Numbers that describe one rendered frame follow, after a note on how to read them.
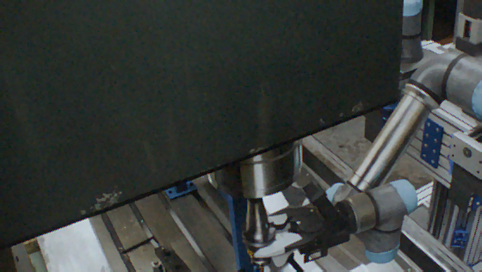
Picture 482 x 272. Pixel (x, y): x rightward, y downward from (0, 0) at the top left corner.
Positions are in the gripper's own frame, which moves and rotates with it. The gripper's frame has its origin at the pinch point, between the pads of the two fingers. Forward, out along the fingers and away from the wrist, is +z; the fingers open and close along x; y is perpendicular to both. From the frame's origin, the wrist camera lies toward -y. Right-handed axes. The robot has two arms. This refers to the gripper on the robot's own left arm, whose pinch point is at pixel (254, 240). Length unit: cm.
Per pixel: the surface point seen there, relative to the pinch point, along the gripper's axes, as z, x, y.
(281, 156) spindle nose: -2.9, -7.5, -22.9
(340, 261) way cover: -38, 31, 53
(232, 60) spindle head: 5.2, -13.2, -42.8
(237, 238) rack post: -3.5, 23.5, 21.6
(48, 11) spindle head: 25, -16, -54
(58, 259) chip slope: 48, 70, 55
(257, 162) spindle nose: 1.0, -7.5, -23.0
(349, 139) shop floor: -131, 185, 129
